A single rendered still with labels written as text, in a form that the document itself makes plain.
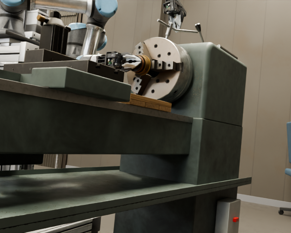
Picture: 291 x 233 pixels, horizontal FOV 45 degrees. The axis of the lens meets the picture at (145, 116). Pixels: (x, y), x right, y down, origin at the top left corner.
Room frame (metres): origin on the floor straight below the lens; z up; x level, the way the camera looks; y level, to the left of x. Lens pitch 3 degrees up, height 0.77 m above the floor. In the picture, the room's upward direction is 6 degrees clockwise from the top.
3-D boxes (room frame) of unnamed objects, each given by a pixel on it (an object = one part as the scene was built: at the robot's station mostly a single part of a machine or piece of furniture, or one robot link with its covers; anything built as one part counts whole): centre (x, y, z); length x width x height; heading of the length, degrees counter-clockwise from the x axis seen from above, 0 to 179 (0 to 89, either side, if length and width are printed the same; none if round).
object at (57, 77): (1.21, 0.36, 0.90); 0.53 x 0.30 x 0.06; 56
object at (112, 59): (1.59, 0.18, 1.08); 0.12 x 0.09 x 0.08; 56
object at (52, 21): (1.27, 0.37, 1.14); 0.08 x 0.08 x 0.03
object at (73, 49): (2.12, 0.47, 1.21); 0.15 x 0.15 x 0.10
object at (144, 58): (1.60, 0.05, 1.08); 0.09 x 0.09 x 0.09; 56
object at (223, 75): (2.07, -0.25, 1.06); 0.59 x 0.48 x 0.39; 146
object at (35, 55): (1.30, 0.35, 1.00); 0.20 x 0.10 x 0.05; 146
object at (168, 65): (1.61, -0.07, 1.08); 0.12 x 0.11 x 0.05; 56
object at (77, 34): (2.12, 0.46, 1.33); 0.13 x 0.12 x 0.14; 140
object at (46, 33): (1.28, 0.36, 1.07); 0.07 x 0.07 x 0.10; 56
